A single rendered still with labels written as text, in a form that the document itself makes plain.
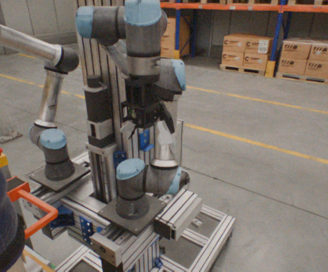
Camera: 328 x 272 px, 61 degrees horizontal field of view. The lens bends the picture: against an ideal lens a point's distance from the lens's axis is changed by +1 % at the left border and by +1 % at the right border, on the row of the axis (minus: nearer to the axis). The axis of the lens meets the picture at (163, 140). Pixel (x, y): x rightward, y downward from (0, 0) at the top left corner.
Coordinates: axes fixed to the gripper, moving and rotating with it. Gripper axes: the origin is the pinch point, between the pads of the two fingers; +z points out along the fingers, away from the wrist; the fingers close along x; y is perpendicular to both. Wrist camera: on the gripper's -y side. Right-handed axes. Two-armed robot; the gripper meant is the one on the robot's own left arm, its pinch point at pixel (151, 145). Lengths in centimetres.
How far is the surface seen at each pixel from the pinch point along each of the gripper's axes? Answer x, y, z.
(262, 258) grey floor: 19, -119, 152
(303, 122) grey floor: -2, -420, 152
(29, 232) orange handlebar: -34, 22, 33
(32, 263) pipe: -31, 25, 42
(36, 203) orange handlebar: -45, 12, 33
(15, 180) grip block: -63, 9, 31
